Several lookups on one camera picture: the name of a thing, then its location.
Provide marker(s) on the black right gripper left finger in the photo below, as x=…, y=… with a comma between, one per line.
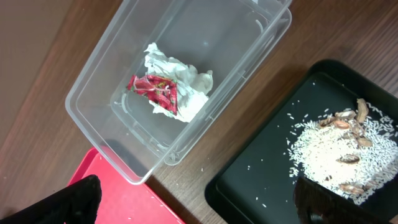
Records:
x=76, y=204

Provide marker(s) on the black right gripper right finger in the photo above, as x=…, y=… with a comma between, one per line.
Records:
x=316, y=204

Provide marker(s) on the red snack wrapper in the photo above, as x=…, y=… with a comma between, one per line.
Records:
x=159, y=90

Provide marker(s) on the white napkin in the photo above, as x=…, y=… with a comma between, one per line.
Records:
x=193, y=87

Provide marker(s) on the clear plastic waste bin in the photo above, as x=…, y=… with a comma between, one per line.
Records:
x=229, y=38

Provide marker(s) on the red plastic tray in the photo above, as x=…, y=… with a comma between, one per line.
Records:
x=122, y=202

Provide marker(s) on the black plastic tray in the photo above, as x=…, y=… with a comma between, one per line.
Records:
x=254, y=186

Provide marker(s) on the pile of rice and shells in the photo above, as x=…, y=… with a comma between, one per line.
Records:
x=352, y=152

